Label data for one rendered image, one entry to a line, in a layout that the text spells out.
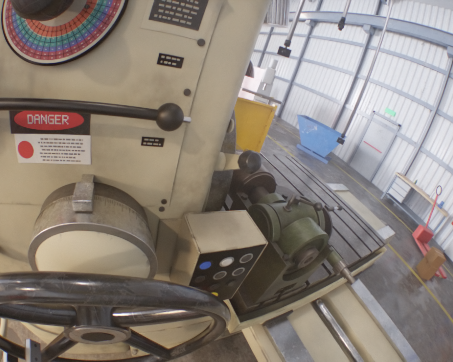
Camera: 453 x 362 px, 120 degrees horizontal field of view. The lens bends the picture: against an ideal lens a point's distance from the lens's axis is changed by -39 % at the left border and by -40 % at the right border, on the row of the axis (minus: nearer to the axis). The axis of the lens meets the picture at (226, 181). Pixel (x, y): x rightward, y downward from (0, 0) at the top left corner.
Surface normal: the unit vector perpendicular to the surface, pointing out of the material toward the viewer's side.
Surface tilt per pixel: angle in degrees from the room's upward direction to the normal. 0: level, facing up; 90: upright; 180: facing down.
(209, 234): 0
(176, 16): 90
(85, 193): 0
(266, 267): 90
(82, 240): 60
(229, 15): 90
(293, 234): 47
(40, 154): 90
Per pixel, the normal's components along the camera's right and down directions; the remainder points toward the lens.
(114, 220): 0.61, -0.75
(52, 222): -0.06, -0.77
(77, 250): 0.41, 0.08
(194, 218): 0.29, -0.83
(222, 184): 0.43, 0.43
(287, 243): -0.63, -0.41
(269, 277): -0.88, -0.03
